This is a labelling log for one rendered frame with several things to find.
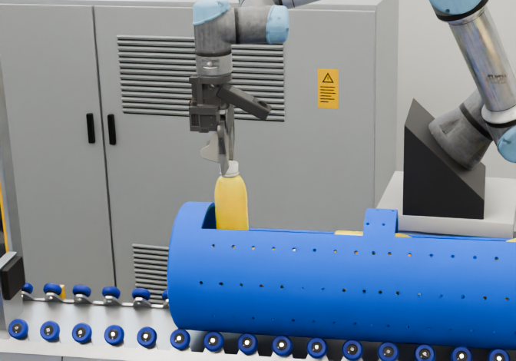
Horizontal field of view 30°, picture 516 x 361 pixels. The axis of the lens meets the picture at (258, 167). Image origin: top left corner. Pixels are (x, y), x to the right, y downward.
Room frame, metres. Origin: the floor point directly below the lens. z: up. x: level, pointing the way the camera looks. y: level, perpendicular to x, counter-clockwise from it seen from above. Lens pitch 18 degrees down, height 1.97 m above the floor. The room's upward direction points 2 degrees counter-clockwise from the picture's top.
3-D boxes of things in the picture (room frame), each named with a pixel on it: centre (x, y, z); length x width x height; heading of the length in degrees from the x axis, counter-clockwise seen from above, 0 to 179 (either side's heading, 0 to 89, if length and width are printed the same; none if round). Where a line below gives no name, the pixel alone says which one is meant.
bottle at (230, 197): (1.95, 0.06, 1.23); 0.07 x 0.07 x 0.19
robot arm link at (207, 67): (1.95, 0.08, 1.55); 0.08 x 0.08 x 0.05
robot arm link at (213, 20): (1.95, 0.08, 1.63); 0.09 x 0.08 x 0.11; 93
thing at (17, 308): (2.06, 0.59, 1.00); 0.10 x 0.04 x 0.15; 169
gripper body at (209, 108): (1.96, 0.09, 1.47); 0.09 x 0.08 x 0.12; 79
